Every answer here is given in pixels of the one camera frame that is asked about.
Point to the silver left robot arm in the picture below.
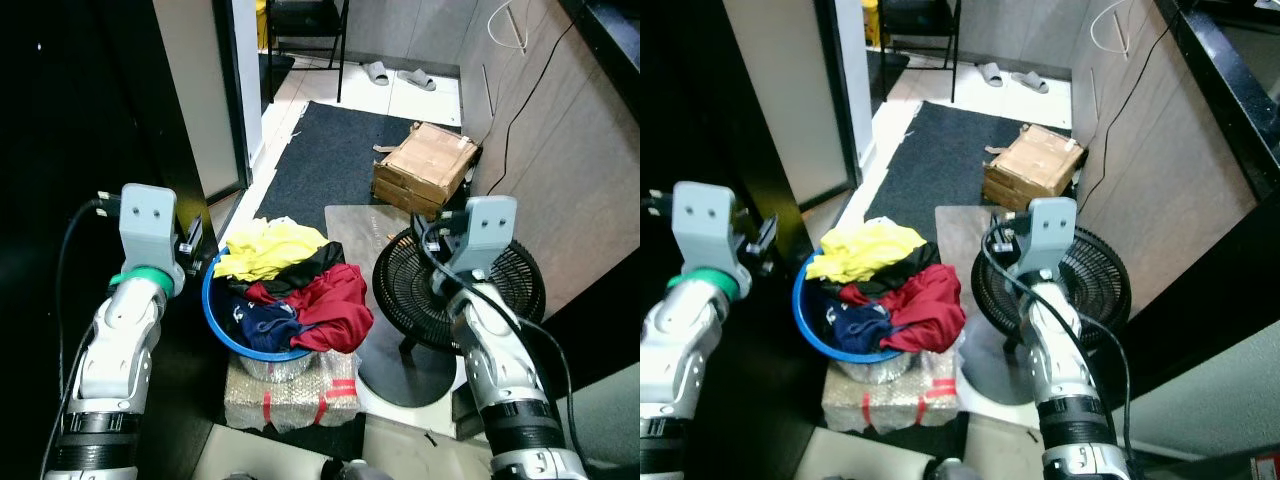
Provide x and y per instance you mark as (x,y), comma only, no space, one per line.
(120,330)
(685,340)

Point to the navy blue garment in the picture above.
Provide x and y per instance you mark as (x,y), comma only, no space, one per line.
(265,325)
(860,325)

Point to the dark grey floor mat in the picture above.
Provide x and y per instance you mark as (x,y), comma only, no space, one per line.
(330,150)
(940,150)

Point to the yellow garment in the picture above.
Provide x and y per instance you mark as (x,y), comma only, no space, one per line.
(265,250)
(860,250)

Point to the black garment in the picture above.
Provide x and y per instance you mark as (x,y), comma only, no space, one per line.
(310,266)
(900,268)

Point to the black countertop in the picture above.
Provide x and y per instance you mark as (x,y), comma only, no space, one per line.
(605,35)
(1230,80)

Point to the black chair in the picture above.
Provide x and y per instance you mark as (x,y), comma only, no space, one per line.
(305,15)
(915,15)

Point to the yellow container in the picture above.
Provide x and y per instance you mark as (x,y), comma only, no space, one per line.
(870,20)
(261,25)

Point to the brown wooden cabinet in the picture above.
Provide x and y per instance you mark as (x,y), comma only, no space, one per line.
(560,180)
(1160,150)

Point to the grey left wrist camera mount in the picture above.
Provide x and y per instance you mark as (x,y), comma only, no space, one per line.
(705,225)
(148,225)

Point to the dark robot right leg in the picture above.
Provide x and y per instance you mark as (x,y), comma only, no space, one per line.
(952,470)
(355,470)

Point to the plastic-wrapped box with red tape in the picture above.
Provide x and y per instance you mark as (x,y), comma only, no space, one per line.
(890,400)
(290,400)

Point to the brown cardboard box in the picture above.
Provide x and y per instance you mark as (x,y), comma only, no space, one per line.
(1035,165)
(425,165)

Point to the grey door with black frame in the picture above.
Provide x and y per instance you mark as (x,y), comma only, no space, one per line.
(195,90)
(790,90)

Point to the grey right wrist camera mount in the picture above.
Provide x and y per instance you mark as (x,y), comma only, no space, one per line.
(1050,230)
(488,230)

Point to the black floor fan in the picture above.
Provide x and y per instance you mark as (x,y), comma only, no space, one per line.
(400,280)
(1100,270)

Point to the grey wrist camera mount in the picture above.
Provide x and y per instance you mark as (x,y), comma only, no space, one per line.
(1050,230)
(488,230)
(705,225)
(148,225)

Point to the blue laundry basket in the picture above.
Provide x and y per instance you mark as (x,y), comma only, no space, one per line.
(213,312)
(803,312)

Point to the grey floor board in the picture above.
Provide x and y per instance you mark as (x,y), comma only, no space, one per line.
(955,240)
(355,240)

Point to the red garment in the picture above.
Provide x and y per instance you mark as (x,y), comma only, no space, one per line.
(335,305)
(925,305)

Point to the grey slipper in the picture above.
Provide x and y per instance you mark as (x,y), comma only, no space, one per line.
(990,72)
(417,79)
(377,72)
(1030,81)

